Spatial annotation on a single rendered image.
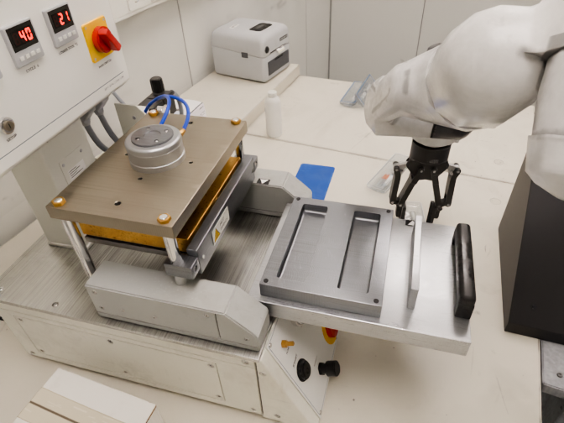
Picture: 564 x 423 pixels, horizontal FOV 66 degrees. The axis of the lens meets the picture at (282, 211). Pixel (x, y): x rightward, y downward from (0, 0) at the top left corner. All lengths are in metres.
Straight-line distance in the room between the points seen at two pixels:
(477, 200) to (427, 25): 2.00
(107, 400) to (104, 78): 0.49
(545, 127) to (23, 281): 0.74
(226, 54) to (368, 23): 1.60
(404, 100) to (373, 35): 2.58
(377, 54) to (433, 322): 2.70
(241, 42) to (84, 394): 1.26
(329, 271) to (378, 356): 0.26
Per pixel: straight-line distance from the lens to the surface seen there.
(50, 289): 0.78
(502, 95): 0.43
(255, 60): 1.64
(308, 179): 1.20
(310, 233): 0.69
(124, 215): 0.56
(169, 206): 0.56
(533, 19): 0.44
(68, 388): 0.77
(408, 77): 0.57
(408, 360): 0.83
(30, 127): 0.66
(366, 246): 0.67
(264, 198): 0.78
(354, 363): 0.81
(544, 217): 0.92
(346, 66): 3.27
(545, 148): 0.39
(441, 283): 0.66
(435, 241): 0.72
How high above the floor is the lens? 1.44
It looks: 40 degrees down
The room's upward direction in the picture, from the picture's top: 3 degrees counter-clockwise
